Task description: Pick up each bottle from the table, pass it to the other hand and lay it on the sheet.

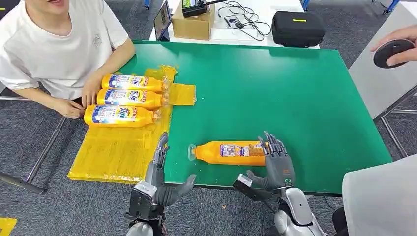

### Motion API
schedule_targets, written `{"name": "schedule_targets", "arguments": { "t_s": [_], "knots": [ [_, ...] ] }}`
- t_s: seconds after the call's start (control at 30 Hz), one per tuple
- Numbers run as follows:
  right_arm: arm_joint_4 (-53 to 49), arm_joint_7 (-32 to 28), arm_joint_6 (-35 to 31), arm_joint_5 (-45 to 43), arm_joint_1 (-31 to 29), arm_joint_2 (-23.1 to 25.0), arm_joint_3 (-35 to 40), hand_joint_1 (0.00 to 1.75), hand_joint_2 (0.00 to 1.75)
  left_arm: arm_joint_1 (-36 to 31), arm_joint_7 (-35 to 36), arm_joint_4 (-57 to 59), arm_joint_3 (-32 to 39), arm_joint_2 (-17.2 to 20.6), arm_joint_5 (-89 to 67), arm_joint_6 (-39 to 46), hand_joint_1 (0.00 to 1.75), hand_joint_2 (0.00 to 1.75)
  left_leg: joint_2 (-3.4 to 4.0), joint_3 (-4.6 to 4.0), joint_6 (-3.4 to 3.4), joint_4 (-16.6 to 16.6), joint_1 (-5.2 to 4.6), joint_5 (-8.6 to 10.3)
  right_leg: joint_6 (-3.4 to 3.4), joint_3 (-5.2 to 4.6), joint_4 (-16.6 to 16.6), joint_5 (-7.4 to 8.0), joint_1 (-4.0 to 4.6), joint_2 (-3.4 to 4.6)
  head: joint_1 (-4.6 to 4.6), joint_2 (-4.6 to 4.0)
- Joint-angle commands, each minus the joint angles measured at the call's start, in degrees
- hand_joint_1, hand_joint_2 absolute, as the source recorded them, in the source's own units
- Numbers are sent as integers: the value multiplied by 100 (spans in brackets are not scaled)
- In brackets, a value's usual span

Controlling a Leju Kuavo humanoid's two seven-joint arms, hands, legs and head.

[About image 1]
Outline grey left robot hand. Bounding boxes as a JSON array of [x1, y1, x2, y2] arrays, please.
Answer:
[[145, 132, 197, 207]]

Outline person's hand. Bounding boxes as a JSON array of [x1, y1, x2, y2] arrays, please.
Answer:
[[370, 24, 417, 68]]

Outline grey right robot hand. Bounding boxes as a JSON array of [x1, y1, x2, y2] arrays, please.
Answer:
[[246, 131, 296, 192]]

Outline person's right hand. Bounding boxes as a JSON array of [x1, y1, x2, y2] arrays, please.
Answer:
[[52, 97, 87, 120]]

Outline person's left hand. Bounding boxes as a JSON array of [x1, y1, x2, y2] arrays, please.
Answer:
[[81, 73, 103, 109]]

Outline black round disc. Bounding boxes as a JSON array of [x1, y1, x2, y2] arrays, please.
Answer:
[[373, 39, 417, 69]]

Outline orange drink bottle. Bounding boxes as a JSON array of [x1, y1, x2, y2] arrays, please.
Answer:
[[96, 88, 170, 110], [84, 104, 163, 129], [188, 140, 269, 167], [101, 73, 171, 93]]

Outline blue metal rack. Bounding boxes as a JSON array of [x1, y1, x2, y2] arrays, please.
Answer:
[[371, 0, 401, 15]]

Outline person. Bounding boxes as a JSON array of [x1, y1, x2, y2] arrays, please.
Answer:
[[0, 0, 137, 120], [332, 154, 417, 236]]

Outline grey side table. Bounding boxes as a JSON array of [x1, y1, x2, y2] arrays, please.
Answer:
[[348, 0, 417, 120]]

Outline yellow plastic sheet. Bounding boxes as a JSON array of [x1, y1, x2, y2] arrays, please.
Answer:
[[67, 65, 197, 185]]

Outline green table mat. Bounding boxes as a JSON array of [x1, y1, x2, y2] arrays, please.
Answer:
[[118, 40, 394, 197]]

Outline black tablet on stand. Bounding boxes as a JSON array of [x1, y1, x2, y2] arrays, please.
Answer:
[[153, 0, 173, 42]]

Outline black carrying case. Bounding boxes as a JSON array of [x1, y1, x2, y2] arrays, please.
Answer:
[[271, 10, 326, 49]]

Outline brown cardboard box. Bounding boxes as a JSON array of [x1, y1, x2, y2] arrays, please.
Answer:
[[172, 2, 216, 41]]

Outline black handheld device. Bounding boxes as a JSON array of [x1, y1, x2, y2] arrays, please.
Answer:
[[181, 0, 229, 18]]

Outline yellow floor marker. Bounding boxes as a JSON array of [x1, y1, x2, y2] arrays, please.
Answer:
[[0, 217, 18, 236]]

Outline white table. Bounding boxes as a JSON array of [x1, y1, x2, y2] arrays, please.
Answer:
[[148, 0, 321, 50]]

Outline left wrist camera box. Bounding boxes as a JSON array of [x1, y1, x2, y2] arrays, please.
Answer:
[[124, 181, 164, 223]]

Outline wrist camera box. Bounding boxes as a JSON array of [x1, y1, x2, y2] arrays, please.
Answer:
[[124, 181, 164, 223], [232, 173, 277, 202]]

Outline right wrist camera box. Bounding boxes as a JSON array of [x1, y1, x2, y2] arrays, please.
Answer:
[[232, 173, 277, 202]]

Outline metal table leg frame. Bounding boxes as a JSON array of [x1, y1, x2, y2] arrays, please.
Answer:
[[0, 96, 67, 195]]

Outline metal side table frame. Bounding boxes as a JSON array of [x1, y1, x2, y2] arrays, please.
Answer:
[[373, 86, 417, 159]]

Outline tangled black cable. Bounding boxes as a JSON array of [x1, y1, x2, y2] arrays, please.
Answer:
[[217, 0, 272, 42]]

